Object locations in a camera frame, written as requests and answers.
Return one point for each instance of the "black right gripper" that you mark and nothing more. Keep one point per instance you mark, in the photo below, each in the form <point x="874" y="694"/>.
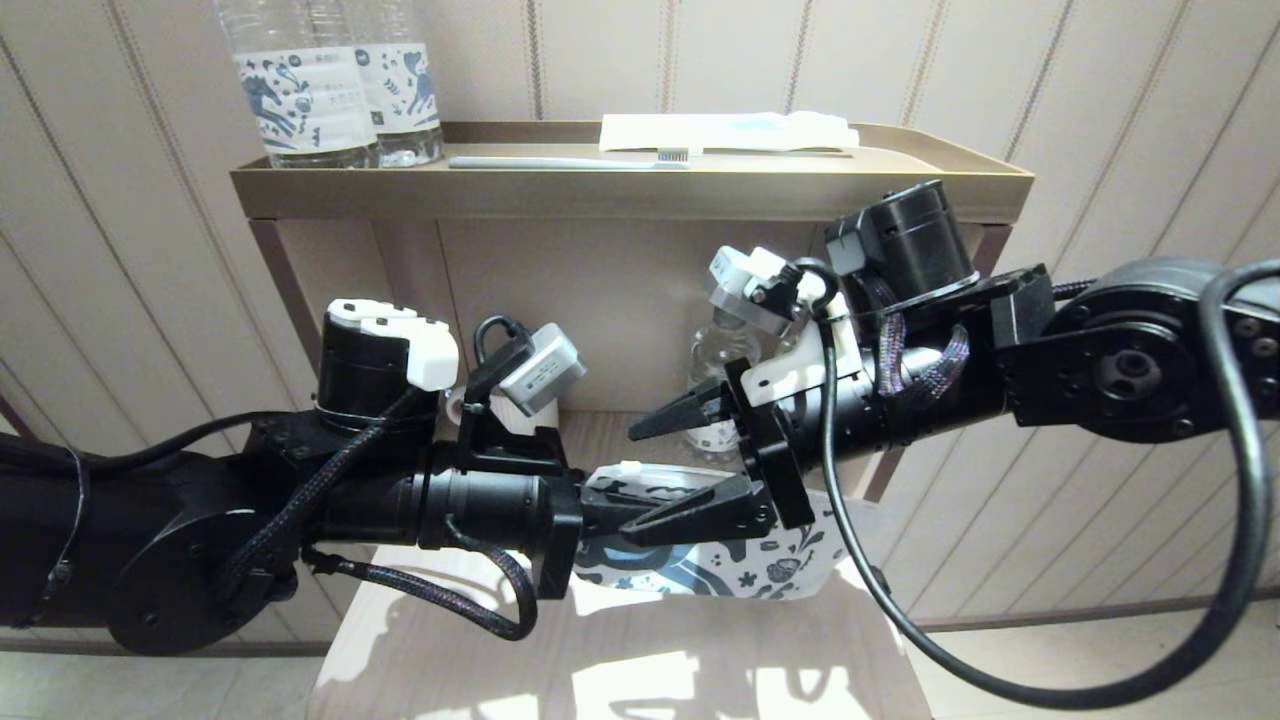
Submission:
<point x="775" y="450"/>

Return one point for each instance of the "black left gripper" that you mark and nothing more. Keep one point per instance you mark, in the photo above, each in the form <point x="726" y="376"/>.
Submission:
<point x="545" y="500"/>

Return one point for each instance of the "white blue horse pouch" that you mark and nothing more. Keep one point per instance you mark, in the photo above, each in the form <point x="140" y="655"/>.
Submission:
<point x="700" y="570"/>

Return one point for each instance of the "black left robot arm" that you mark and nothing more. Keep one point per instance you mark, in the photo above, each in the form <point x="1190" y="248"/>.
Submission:
<point x="200" y="520"/>

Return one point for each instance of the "small clear water bottle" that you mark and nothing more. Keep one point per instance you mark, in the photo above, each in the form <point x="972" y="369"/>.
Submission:
<point x="715" y="350"/>

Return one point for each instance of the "white ribbed ceramic mug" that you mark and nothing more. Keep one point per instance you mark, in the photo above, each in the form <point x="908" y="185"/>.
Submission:
<point x="505" y="420"/>

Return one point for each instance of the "beige wooden shelf unit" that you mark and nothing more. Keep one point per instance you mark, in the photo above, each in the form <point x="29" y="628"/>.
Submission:
<point x="620" y="195"/>

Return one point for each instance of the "light blue toothbrush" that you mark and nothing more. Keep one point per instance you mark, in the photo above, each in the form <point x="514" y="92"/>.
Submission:
<point x="560" y="163"/>

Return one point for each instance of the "toothbrush in white wrapper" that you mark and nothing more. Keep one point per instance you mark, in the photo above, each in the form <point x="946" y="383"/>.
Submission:
<point x="720" y="130"/>

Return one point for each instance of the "large horse label water bottle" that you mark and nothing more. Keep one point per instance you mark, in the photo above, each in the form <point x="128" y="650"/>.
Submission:
<point x="305" y="105"/>
<point x="405" y="90"/>

